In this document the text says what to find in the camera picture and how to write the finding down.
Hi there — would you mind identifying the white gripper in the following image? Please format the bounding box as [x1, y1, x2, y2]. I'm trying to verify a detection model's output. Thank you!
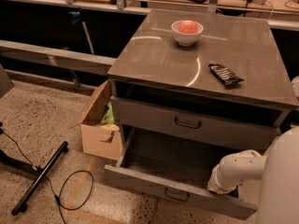
[207, 150, 249, 194]

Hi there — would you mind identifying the grey drawer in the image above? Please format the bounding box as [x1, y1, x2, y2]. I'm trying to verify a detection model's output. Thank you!
[111, 96, 280, 149]
[105, 127, 257, 220]

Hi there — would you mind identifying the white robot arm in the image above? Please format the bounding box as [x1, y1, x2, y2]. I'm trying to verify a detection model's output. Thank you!
[207, 127, 299, 224]

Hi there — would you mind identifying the grey top drawer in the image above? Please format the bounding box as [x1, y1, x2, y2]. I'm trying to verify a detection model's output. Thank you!
[111, 96, 280, 149]

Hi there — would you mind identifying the grey drawer cabinet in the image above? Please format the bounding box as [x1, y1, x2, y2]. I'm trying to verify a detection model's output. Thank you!
[107, 8, 299, 154]

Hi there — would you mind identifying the black snack packet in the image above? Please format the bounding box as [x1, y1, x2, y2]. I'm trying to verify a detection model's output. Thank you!
[208, 63, 243, 86]

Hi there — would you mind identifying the white ceramic bowl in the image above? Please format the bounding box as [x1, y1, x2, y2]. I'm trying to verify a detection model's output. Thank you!
[171, 21, 204, 46]

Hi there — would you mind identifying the cardboard box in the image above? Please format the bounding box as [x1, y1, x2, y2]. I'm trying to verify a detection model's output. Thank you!
[69, 81, 122, 161]

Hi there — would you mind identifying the green bag in box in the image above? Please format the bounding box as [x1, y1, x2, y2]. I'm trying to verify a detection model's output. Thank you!
[101, 102, 114, 125]

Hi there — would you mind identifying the red apple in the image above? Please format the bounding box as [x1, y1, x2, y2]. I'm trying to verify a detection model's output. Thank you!
[178, 21, 198, 34]

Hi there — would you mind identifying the grey metal rail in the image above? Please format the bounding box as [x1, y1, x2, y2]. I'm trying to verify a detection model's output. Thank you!
[0, 40, 116, 76]

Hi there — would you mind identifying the black cable on floor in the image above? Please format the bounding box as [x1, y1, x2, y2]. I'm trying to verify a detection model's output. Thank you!
[0, 128, 94, 224]

